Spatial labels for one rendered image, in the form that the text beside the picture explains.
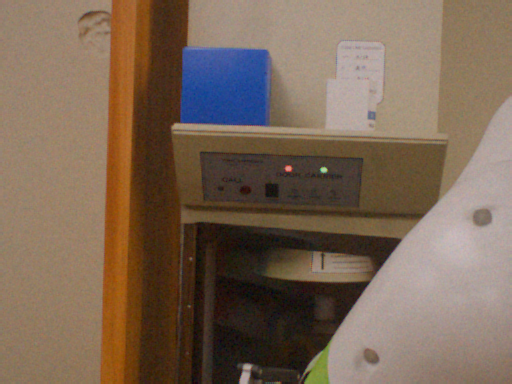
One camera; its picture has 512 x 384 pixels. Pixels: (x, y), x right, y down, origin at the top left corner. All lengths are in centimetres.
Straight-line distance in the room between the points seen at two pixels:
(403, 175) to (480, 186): 68
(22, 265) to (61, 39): 40
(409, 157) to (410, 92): 13
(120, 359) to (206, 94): 33
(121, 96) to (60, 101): 56
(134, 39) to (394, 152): 33
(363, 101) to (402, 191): 12
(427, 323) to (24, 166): 136
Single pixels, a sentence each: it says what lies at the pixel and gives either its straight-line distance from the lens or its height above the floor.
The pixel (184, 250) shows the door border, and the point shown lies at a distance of 129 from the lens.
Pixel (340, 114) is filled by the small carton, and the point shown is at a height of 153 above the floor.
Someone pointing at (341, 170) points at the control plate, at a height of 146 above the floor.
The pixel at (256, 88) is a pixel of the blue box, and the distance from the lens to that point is 118.
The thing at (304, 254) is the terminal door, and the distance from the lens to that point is 120.
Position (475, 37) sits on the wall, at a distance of 174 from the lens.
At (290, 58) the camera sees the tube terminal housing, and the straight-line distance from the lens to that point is 129.
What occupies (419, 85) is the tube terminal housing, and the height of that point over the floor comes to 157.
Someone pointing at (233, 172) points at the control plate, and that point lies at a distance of 122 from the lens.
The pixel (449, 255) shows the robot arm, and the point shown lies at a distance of 49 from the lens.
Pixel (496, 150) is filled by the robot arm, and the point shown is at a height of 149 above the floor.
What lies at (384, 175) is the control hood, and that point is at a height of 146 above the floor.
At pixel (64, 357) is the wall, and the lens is 181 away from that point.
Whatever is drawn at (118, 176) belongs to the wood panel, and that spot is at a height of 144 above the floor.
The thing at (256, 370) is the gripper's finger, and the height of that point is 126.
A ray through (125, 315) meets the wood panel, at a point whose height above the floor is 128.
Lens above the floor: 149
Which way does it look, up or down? 3 degrees down
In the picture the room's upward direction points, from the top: 2 degrees clockwise
